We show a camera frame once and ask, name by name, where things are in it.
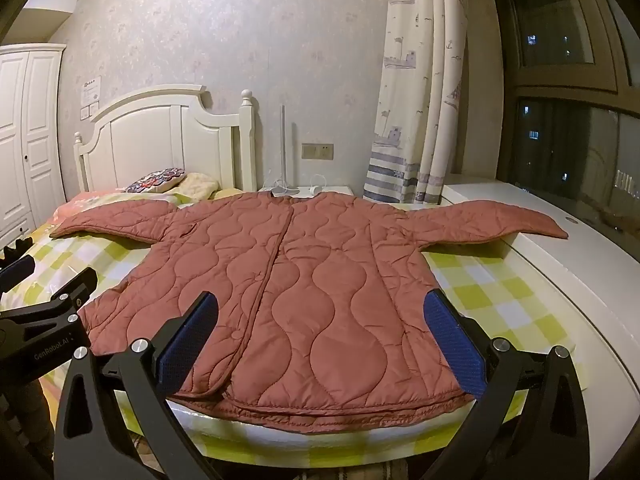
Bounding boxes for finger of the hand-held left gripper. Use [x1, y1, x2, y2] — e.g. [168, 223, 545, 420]
[29, 267, 99, 312]
[0, 238, 37, 294]

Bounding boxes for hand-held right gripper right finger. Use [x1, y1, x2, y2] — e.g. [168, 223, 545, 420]
[422, 288, 592, 480]

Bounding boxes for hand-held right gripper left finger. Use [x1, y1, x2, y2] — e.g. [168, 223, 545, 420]
[52, 290, 221, 480]

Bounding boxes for rust quilted jacket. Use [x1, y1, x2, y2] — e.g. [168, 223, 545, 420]
[50, 191, 570, 433]

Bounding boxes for green checked bed sheet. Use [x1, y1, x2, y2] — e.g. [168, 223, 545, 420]
[0, 187, 588, 466]

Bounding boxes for pink blanket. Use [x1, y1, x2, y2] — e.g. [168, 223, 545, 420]
[50, 194, 128, 226]

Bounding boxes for white wardrobe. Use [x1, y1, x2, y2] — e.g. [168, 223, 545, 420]
[0, 44, 68, 251]

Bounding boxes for patterned round cushion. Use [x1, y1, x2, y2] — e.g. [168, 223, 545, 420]
[124, 167, 188, 195]

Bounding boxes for white window bench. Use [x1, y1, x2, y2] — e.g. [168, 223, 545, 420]
[442, 182, 640, 441]

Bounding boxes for yellow pillow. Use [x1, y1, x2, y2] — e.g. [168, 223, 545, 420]
[172, 172, 261, 206]

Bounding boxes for white wooden bed headboard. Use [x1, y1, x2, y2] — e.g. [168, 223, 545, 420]
[73, 85, 257, 196]

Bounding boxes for white nightstand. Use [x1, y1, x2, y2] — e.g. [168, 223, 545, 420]
[260, 184, 353, 199]

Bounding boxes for grey lamp stand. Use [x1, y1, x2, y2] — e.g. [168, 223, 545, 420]
[270, 105, 301, 197]

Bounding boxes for dark window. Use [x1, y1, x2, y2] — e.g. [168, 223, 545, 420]
[487, 0, 640, 226]

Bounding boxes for printed curtain with stripes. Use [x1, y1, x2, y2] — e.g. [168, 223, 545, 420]
[362, 0, 468, 206]

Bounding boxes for paper notices on wall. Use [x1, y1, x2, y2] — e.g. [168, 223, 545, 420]
[80, 76, 104, 121]

